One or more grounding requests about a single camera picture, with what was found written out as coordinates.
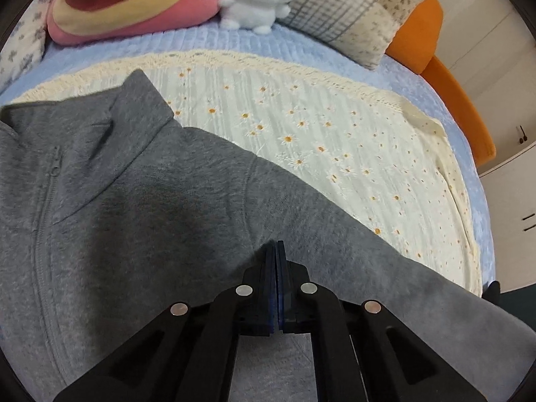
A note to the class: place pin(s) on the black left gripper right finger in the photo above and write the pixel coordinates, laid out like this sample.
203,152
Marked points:
362,352

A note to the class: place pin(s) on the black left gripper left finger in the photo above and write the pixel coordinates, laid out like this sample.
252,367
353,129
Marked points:
187,353

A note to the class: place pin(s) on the grey fleece zip jacket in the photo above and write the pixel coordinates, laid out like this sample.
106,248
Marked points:
111,211

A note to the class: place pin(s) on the daisy print white blanket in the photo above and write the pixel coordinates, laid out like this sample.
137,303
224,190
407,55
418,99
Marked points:
369,150

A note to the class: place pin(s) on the light blue bed cover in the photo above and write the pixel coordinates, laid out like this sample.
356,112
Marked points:
291,47

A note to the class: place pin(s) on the grey checked patchwork pillow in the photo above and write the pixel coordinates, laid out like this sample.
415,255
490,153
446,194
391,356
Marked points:
361,30

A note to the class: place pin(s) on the blue floral white pillow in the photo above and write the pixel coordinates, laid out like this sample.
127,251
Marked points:
25,46

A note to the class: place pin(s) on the pink rainbow plush cushion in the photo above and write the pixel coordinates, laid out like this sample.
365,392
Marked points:
74,22

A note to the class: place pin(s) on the white cabinet with handles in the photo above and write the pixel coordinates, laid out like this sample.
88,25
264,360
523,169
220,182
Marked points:
510,190

